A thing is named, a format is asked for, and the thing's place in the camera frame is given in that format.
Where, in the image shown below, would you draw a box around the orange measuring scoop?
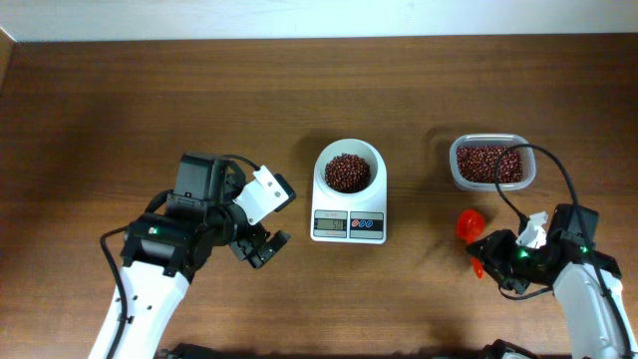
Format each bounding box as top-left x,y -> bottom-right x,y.
456,209 -> 485,279

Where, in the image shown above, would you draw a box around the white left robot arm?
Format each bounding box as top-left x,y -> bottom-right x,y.
90,153 -> 296,358

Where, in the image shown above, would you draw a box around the red beans in bowl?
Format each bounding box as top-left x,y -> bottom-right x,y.
325,154 -> 371,193

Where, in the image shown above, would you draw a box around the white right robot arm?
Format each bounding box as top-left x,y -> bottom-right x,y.
467,203 -> 637,358

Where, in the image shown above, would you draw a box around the white digital kitchen scale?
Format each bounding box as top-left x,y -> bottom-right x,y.
310,139 -> 388,244

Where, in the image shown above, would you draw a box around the white round bowl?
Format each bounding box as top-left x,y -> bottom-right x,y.
315,139 -> 382,194

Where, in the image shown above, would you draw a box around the red adzuki beans in container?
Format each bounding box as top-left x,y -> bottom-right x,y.
456,146 -> 523,183

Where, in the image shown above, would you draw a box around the clear plastic bean container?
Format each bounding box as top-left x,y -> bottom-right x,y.
449,134 -> 536,191

